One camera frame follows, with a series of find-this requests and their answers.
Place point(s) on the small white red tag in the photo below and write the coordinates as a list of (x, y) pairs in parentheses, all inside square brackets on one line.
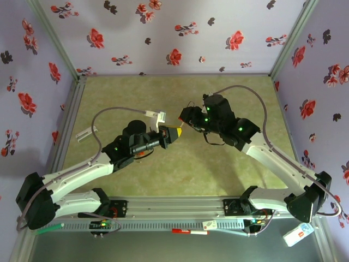
[(210, 224)]

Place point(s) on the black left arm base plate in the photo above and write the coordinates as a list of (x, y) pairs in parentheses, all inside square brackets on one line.
[(120, 207)]

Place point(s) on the green tube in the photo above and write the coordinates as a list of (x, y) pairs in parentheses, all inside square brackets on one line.
[(50, 228)]

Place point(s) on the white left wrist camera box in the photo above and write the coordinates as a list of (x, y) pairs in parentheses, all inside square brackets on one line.
[(161, 116)]

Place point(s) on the aluminium frame bar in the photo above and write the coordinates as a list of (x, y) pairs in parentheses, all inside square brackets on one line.
[(20, 251), (324, 251)]

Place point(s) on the aluminium side rail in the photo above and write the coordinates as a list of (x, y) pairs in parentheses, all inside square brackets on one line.
[(78, 92)]

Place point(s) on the thin aluminium table edge rail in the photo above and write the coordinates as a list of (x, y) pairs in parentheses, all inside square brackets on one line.
[(174, 74)]

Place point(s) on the wide aluminium mounting rail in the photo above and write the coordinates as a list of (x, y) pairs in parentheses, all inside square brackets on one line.
[(174, 207)]

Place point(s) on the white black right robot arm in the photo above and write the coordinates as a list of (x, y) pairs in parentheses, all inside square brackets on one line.
[(278, 163)]

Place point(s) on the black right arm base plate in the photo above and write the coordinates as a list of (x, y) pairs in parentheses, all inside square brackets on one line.
[(231, 207)]

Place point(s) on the red white marker pen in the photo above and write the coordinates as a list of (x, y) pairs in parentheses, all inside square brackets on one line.
[(181, 231)]

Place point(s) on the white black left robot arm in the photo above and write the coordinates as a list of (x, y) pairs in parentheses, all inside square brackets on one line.
[(81, 173)]

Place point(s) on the aluminium corner post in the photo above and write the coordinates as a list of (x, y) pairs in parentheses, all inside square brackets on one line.
[(54, 35), (293, 35)]

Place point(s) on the white box with red label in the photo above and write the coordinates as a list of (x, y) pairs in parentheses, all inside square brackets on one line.
[(297, 236)]

